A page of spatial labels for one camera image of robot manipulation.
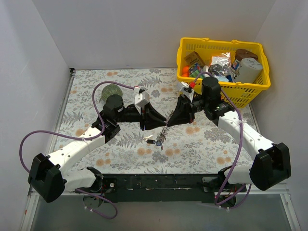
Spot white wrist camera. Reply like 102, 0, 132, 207
133, 86, 150, 112
177, 81, 194, 102

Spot brown cardboard box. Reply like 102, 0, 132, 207
184, 51, 205, 68

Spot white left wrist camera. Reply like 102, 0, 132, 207
133, 86, 150, 112

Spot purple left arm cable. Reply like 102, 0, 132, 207
19, 81, 140, 219

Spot brown round object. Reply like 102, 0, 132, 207
234, 49, 258, 62

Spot green textured ball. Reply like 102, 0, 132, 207
99, 84, 123, 102

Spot metal ring disc key organizer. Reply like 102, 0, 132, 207
156, 126, 169, 150

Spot floral patterned mat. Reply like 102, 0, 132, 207
60, 68, 253, 174

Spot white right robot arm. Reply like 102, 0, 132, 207
167, 77, 291, 191

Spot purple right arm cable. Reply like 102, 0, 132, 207
190, 71, 252, 210

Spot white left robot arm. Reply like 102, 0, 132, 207
28, 92, 167, 203

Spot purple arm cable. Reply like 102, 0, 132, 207
190, 71, 252, 210
19, 81, 140, 219

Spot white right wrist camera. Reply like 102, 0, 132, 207
177, 81, 194, 102

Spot yellow plastic basket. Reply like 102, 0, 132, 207
177, 37, 271, 108

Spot white cylindrical container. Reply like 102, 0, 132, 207
234, 57, 263, 83

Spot clear plastic bag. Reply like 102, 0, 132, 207
208, 52, 231, 77

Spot green blue small box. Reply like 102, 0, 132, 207
188, 63, 203, 78

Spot black tag key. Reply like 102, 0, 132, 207
143, 135, 156, 144

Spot orange balls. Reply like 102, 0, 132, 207
181, 65, 190, 77

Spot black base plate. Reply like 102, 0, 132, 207
74, 173, 241, 203

